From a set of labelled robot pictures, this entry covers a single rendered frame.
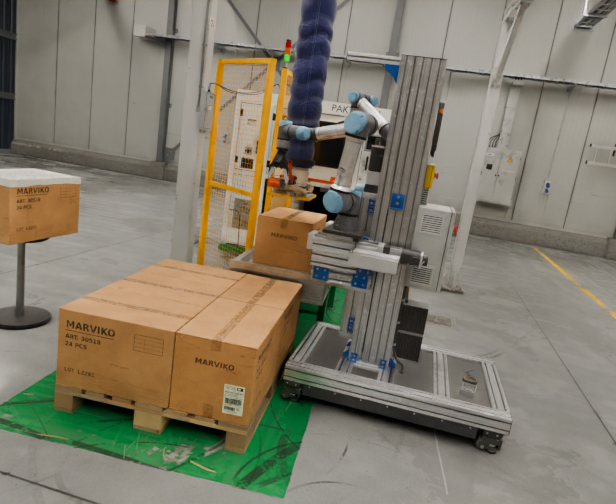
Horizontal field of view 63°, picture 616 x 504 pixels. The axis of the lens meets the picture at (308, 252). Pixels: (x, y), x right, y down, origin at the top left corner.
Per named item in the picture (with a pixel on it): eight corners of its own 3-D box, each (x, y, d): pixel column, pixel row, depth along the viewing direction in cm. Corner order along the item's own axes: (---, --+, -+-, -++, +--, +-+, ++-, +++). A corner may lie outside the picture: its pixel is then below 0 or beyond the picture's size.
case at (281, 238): (273, 253, 419) (279, 206, 411) (319, 262, 413) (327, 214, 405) (251, 269, 362) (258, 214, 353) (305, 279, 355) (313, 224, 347)
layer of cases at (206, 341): (161, 311, 367) (166, 258, 358) (294, 338, 354) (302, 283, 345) (55, 383, 251) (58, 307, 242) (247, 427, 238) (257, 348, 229)
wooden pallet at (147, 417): (160, 329, 370) (161, 311, 367) (292, 357, 357) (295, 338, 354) (53, 409, 253) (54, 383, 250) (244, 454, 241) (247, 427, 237)
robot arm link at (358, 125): (350, 215, 277) (379, 116, 261) (336, 216, 264) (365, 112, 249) (332, 208, 283) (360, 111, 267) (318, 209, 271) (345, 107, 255)
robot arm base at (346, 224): (360, 230, 292) (363, 213, 290) (356, 234, 277) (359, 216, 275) (335, 225, 295) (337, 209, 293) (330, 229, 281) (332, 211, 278)
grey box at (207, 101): (206, 129, 428) (210, 93, 422) (212, 130, 427) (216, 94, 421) (197, 128, 409) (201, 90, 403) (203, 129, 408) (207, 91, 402)
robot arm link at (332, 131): (385, 115, 271) (311, 126, 299) (376, 112, 262) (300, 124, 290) (386, 136, 272) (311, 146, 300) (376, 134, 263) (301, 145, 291)
